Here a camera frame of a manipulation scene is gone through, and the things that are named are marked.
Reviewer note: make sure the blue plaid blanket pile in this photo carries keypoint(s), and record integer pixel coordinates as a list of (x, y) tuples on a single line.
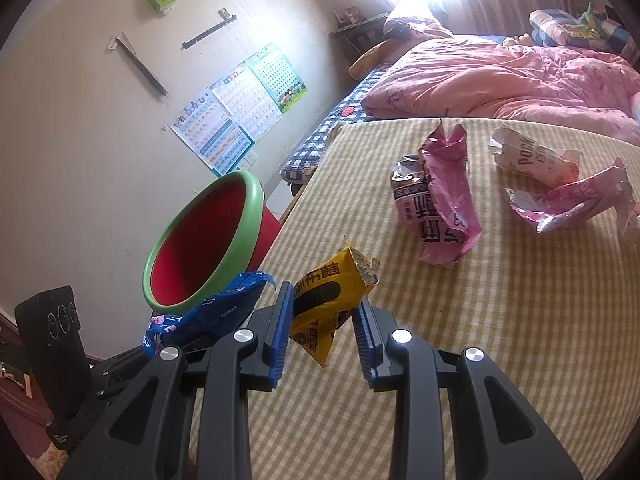
[(591, 31)]

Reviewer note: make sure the pink snack bag with text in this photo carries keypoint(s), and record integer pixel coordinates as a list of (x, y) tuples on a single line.
[(433, 198)]

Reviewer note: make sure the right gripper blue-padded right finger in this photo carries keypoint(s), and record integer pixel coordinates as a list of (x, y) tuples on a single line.
[(497, 432)]

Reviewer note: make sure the crumpled pink foil wrapper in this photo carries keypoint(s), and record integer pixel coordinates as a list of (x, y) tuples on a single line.
[(573, 204)]

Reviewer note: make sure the yellow checked mattress pad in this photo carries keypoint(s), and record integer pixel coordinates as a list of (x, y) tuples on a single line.
[(558, 312)]

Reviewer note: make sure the right green wall chart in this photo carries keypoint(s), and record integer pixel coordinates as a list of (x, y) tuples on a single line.
[(277, 75)]

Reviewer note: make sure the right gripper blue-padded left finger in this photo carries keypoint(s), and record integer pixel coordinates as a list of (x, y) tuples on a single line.
[(145, 432)]

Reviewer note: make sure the middle white wall chart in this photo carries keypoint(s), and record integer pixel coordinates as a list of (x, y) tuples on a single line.
[(247, 101)]

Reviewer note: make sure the black wall rail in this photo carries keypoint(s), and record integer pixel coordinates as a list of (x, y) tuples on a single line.
[(226, 18)]

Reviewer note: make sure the dark bedside shelf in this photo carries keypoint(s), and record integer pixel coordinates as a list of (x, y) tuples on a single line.
[(356, 39)]

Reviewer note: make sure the yellow pillow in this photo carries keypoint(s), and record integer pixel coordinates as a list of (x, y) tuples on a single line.
[(381, 53)]

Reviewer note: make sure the pink pillow at headboard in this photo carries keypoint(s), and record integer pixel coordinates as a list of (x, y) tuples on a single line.
[(420, 23)]

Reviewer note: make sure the black wall bracket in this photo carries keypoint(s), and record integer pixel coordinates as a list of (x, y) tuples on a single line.
[(121, 42)]

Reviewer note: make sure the pink quilt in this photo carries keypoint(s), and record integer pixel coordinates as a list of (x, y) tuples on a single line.
[(475, 77)]

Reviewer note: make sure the left blue wall chart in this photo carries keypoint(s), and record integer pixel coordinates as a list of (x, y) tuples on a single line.
[(211, 133)]

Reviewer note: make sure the blue checked bed sheet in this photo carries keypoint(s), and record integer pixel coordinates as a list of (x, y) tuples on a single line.
[(305, 159)]

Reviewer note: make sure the red bin with green rim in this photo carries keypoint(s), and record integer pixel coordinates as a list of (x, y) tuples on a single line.
[(227, 229)]

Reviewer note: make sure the white Pocky box wrapper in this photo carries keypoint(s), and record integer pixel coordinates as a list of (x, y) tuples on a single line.
[(516, 152)]

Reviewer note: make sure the blue snack wrapper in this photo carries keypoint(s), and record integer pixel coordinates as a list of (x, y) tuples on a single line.
[(211, 319)]

